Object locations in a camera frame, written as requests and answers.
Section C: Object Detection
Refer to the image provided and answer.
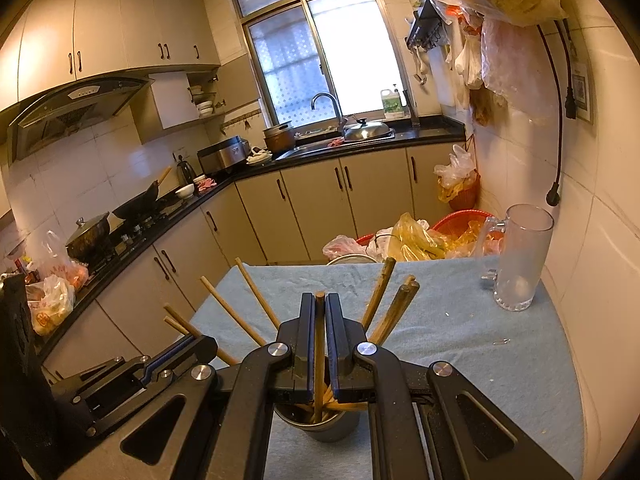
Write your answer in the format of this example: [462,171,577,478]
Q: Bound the green detergent bottle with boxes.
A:
[381,84,407,121]

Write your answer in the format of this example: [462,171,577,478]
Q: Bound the black wok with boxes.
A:
[111,166,173,221]

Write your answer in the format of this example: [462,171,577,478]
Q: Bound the dark stock pot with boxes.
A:
[65,211,112,263]

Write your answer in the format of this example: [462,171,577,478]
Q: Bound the dark kettle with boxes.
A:
[176,157,198,186]

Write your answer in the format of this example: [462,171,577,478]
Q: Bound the brown hanging bag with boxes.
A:
[470,87,503,126]

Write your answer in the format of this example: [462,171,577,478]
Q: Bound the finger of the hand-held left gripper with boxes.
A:
[50,335,201,397]
[70,335,219,438]

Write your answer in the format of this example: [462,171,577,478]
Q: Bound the white hanging plastic bag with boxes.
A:
[452,30,486,86]

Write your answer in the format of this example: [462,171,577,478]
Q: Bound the clear white plastic bag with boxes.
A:
[433,144,477,186]

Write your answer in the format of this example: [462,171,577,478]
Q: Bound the curved steel faucet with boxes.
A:
[310,92,343,126]

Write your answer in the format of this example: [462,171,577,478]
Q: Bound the clear hanging plastic bag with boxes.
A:
[480,17,546,96]

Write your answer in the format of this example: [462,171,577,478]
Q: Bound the steel range hood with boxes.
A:
[6,76,156,161]

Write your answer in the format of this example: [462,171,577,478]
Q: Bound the black power cable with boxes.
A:
[536,22,563,208]
[552,19,580,121]

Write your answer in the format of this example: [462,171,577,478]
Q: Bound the blue table cloth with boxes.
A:
[189,255,586,480]

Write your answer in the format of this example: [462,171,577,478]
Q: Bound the pink white plastic bag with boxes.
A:
[322,235,383,261]

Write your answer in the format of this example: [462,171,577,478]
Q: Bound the steel pot lid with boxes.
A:
[342,117,392,142]

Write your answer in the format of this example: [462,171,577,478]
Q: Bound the large yellow plastic bag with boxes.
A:
[387,212,451,262]

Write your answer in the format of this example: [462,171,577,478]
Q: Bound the steel sink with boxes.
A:
[275,132,396,161]

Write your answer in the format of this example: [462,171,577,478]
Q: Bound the black wall rack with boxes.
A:
[405,0,451,53]

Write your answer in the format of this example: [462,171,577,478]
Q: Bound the seasoning bottles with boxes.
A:
[5,252,41,286]

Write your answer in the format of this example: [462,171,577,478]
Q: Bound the cream upper cabinets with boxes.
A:
[0,0,222,113]

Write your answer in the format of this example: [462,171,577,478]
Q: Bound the orange white plastic bag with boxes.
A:
[25,275,77,337]

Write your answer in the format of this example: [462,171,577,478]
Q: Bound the kitchen window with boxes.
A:
[227,0,401,133]

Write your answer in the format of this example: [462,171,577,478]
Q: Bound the black utensil holder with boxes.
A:
[271,390,362,445]

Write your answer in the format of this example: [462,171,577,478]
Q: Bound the large red plastic basket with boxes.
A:
[429,209,496,241]

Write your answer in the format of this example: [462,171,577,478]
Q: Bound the steel basin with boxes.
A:
[326,253,378,266]

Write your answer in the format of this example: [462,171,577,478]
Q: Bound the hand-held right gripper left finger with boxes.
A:
[55,292,318,480]

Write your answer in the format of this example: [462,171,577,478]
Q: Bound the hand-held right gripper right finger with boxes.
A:
[325,292,576,480]

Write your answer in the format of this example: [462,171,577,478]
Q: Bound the brown cooking pot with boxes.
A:
[263,122,297,155]

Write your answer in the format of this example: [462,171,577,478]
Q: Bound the gas stove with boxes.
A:
[107,210,173,256]

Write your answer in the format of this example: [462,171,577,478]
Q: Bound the steel kitchen appliance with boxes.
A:
[196,136,251,173]

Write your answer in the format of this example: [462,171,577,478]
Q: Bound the stacked white bowls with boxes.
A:
[192,85,216,118]

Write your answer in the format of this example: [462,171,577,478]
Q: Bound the crumpled yellow plastic bag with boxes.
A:
[445,220,503,259]

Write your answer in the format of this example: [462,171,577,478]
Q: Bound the framed wall notice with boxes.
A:
[570,60,596,125]

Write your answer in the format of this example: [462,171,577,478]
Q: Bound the clear glass mug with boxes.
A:
[481,203,556,312]

